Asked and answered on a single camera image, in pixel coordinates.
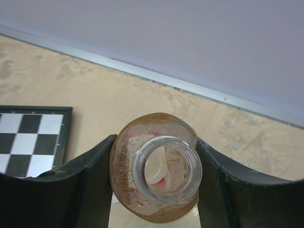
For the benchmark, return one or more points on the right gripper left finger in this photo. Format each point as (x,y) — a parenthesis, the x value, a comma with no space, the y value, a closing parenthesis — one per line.
(77,194)

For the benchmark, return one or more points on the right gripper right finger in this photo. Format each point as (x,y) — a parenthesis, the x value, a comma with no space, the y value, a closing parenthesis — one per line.
(232,195)

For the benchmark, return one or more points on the amber drink bottle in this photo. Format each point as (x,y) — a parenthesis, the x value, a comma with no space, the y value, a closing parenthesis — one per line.
(155,171)

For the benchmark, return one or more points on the black white chessboard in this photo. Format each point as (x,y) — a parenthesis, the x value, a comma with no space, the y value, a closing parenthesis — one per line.
(33,139)

